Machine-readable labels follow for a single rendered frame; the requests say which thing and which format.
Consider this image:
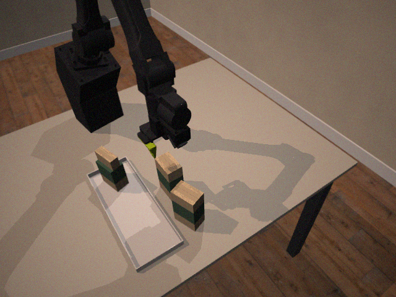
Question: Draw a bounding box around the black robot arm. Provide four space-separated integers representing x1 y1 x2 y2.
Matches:
67 0 191 149

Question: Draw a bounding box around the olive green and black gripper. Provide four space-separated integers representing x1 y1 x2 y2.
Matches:
137 112 169 158

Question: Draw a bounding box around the white shallow rectangular tray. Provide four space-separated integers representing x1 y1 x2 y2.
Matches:
87 156 184 273

